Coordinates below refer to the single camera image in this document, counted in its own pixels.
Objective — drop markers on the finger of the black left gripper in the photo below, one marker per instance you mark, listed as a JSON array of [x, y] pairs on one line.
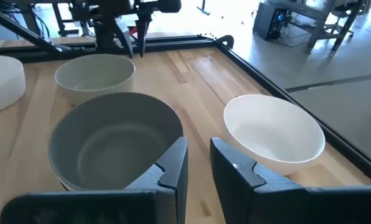
[[146, 31], [140, 31]]

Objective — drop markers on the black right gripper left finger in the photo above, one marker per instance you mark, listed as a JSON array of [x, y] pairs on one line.
[[169, 174]]

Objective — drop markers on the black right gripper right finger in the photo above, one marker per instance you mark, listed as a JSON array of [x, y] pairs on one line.
[[235, 186]]

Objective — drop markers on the white bowl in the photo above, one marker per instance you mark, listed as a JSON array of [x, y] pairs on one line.
[[65, 186], [272, 133], [2, 87]]

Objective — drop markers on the dark grey bowl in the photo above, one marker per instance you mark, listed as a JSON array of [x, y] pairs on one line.
[[110, 140]]

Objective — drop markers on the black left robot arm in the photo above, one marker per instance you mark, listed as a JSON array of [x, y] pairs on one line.
[[107, 28]]

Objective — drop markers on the light grey bowl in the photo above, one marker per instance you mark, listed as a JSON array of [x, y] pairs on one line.
[[95, 71]]

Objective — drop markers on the black corner hook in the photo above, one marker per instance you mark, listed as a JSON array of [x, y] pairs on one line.
[[225, 36]]

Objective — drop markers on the black computer tower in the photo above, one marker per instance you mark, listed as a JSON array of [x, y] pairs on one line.
[[266, 21]]

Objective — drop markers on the black diagonal frame strut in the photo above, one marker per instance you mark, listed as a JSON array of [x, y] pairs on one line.
[[23, 31]]

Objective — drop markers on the metal desk frame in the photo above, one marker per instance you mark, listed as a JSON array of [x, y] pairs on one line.
[[316, 35]]

